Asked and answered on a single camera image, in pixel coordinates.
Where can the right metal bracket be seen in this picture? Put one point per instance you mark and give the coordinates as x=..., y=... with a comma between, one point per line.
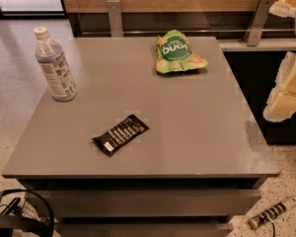
x=254, y=31

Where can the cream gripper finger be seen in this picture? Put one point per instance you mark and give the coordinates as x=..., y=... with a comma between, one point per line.
x=281, y=102
x=283, y=8

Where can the green rice chip bag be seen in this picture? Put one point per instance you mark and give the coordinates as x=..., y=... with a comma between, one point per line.
x=175, y=55

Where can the clear plastic water bottle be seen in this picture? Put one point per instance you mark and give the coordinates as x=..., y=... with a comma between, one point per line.
x=54, y=66

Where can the left metal bracket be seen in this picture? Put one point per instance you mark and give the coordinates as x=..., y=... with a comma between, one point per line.
x=115, y=18

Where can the black wire basket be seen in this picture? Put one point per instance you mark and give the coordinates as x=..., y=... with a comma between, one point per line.
x=27, y=211

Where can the grey drawer cabinet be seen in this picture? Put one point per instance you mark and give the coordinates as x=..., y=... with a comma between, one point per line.
x=201, y=161

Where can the black rxbar chocolate bar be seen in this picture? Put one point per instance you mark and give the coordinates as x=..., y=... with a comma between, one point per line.
x=120, y=135

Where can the white power strip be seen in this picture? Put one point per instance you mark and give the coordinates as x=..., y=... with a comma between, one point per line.
x=272, y=213

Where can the metal bracket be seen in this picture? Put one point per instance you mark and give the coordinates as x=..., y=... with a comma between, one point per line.
x=115, y=18
x=254, y=31

